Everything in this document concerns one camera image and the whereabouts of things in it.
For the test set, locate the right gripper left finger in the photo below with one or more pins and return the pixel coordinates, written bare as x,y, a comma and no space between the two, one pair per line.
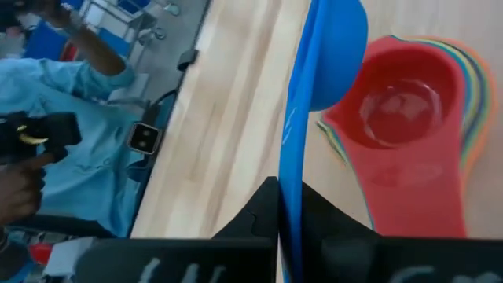
263,220

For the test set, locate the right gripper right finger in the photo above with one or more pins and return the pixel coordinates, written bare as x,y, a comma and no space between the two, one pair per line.
330,224

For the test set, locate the red measuring cup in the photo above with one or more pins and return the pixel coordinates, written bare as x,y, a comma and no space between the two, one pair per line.
412,188

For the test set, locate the small royal blue measuring cup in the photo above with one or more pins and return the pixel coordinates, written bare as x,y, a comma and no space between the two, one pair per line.
330,59

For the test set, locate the yellow measuring cup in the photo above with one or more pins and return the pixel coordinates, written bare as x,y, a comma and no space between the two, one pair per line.
474,98

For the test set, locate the navy blue measuring cup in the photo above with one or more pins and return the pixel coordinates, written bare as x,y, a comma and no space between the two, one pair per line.
479,98

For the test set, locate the green measuring cup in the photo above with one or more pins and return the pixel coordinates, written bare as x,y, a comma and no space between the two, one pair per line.
485,98

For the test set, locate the orange measuring cup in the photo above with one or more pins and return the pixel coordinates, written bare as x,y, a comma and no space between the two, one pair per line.
492,98

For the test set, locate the person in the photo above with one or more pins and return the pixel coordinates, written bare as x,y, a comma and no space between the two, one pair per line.
90,173

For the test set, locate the black handheld device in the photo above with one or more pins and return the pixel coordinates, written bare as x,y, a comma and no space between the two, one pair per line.
59,129

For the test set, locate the person's hand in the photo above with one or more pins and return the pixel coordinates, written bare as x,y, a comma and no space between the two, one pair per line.
19,188
55,13

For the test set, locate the white-framed table camera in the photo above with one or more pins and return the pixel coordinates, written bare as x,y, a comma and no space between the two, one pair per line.
143,138

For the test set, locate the black edge bracket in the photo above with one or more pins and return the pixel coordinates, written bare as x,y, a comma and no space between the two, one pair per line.
188,59

